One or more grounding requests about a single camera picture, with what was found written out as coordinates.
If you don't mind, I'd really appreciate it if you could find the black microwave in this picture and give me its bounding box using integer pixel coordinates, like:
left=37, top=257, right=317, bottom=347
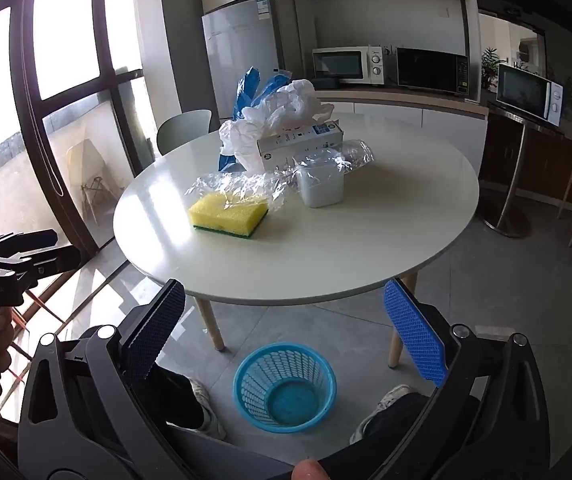
left=396, top=46, right=470, bottom=96

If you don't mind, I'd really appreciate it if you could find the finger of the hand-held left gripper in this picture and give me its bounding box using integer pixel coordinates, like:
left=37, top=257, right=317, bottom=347
left=0, top=229, right=59, bottom=257
left=0, top=245, right=82, bottom=279

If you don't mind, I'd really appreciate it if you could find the dark wooden cabinet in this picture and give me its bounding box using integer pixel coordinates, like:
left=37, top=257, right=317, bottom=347
left=481, top=100, right=572, bottom=206

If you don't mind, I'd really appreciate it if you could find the blue plastic bag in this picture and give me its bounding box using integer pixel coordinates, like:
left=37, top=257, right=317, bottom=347
left=217, top=66, right=294, bottom=173

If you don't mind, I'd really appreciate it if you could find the person's left shoe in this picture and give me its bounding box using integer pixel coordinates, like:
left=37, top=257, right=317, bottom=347
left=186, top=377, right=227, bottom=441

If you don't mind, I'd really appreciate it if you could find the person's right leg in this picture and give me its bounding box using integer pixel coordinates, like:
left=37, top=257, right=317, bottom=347
left=361, top=392, right=482, bottom=461

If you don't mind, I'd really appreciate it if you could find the person's right hand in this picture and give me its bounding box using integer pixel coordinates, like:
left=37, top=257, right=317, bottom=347
left=292, top=459, right=331, bottom=480

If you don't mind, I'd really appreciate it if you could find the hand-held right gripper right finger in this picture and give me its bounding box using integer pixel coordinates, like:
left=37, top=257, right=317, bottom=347
left=376, top=279, right=551, bottom=480

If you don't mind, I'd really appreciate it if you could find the white outdoor chair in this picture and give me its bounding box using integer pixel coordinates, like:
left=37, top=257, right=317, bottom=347
left=66, top=140, right=121, bottom=223

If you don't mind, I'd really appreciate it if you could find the blue plastic basket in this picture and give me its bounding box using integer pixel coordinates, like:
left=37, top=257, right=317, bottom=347
left=233, top=342, right=337, bottom=434

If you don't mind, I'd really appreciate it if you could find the person's shoe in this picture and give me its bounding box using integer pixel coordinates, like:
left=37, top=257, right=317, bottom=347
left=350, top=385, right=413, bottom=443
left=186, top=377, right=227, bottom=441

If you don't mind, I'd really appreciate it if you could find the silver fridge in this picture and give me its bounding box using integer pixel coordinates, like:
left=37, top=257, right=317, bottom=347
left=197, top=0, right=281, bottom=121

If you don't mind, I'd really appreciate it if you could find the white plastic bag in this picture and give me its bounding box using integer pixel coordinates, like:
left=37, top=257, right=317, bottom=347
left=218, top=79, right=335, bottom=173

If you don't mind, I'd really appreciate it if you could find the white counter cabinet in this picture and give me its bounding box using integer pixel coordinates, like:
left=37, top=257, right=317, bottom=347
left=316, top=85, right=489, bottom=176

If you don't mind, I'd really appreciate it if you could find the person's leg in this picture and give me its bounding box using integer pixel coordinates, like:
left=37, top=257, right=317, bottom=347
left=361, top=392, right=482, bottom=461
left=140, top=365, right=207, bottom=431

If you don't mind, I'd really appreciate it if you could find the clear plastic bag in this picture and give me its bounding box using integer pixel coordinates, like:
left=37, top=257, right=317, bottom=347
left=293, top=140, right=377, bottom=176

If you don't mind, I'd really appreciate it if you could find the green plastic chair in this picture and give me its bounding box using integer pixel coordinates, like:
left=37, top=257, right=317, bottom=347
left=156, top=109, right=213, bottom=157

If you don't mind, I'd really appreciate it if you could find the green potted plant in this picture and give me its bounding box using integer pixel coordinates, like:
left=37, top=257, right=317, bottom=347
left=481, top=47, right=501, bottom=92

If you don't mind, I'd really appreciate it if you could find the white microwave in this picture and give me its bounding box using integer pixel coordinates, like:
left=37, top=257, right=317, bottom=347
left=312, top=46, right=385, bottom=85
left=496, top=63, right=564, bottom=127

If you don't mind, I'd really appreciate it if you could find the round white table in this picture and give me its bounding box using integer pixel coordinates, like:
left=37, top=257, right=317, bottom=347
left=113, top=110, right=481, bottom=368

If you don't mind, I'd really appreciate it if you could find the clear plastic wrap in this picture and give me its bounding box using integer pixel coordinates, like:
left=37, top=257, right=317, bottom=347
left=184, top=169, right=299, bottom=213

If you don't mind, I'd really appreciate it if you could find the white cardboard box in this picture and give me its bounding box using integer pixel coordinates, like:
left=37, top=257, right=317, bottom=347
left=257, top=119, right=344, bottom=167

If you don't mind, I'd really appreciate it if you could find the white plastic container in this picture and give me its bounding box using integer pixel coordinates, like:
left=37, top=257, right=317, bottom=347
left=293, top=157, right=349, bottom=209

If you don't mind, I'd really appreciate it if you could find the dark-framed window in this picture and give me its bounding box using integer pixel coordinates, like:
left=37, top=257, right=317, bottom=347
left=0, top=0, right=161, bottom=321

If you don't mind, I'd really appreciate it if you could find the metal pole stand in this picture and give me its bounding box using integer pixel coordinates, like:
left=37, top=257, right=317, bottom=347
left=483, top=125, right=532, bottom=238

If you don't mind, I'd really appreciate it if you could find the person's right shoe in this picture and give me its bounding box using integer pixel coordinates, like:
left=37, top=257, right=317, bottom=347
left=350, top=385, right=413, bottom=443

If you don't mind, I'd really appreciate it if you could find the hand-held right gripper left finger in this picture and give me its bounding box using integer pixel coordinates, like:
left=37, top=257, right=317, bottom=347
left=18, top=279, right=187, bottom=480

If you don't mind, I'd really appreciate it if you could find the yellow sponge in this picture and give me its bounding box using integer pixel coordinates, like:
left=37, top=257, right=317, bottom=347
left=187, top=191, right=270, bottom=241

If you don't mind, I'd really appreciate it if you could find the person's left leg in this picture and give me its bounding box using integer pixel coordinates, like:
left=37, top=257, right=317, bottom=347
left=140, top=365, right=207, bottom=431

